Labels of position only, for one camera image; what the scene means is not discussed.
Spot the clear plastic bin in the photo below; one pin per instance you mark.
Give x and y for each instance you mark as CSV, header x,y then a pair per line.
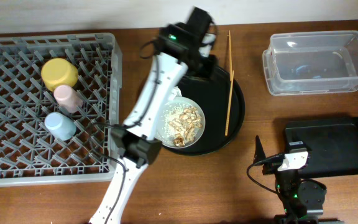
x,y
307,63

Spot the black rectangular tray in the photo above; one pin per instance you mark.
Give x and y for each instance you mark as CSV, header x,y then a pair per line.
x,y
333,143

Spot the yellow plastic bowl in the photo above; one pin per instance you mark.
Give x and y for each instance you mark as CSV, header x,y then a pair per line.
x,y
59,71

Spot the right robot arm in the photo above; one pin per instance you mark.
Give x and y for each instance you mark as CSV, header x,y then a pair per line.
x,y
302,199

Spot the light blue plastic cup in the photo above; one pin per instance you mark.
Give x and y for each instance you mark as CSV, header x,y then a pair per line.
x,y
60,126

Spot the grey dishwasher rack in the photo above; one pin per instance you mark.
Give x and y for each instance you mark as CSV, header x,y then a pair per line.
x,y
29,153

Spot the peanut shells and rice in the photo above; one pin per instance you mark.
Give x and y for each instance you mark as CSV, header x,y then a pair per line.
x,y
182,125

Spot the grey plate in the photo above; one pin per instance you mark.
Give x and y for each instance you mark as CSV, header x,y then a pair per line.
x,y
177,101

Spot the pink plastic cup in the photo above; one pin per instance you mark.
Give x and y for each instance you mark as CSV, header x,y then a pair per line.
x,y
67,98

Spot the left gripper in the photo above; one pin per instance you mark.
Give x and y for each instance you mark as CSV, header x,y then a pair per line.
x,y
214,63

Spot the crumpled white napkin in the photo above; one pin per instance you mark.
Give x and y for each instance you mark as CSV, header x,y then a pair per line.
x,y
175,92

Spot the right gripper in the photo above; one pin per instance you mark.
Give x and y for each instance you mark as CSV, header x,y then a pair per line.
x,y
260,154

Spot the round black tray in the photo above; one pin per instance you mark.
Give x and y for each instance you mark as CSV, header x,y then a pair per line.
x,y
212,95

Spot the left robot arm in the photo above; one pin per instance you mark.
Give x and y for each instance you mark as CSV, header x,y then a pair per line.
x,y
181,49

